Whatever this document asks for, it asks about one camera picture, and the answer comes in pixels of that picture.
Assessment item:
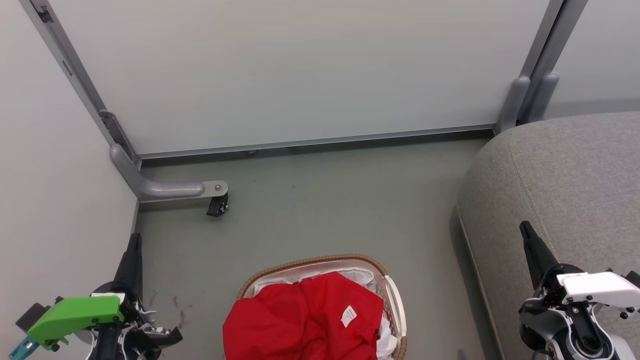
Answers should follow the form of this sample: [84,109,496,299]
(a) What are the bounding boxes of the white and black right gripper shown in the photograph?
[519,221,640,321]

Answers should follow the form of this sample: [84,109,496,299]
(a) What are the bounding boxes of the grey partition foot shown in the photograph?
[110,144,229,203]

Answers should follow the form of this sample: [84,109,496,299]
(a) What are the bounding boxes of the grey partition bottom rail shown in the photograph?
[137,124,496,160]

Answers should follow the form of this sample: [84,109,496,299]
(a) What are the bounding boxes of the black caster wheel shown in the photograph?
[206,194,229,217]

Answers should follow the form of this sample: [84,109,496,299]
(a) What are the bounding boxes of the grey partition post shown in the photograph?
[495,0,589,135]
[20,0,142,162]

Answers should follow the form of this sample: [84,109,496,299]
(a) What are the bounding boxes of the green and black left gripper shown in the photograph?
[15,233,146,351]

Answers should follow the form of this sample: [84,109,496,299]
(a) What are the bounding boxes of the red garment with white label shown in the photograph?
[222,271,385,360]

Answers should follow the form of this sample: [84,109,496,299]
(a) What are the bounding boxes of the grey fabric sofa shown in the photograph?
[456,111,640,360]

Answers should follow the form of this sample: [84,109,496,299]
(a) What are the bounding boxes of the white laundry basket rattan rim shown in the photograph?
[237,254,408,360]

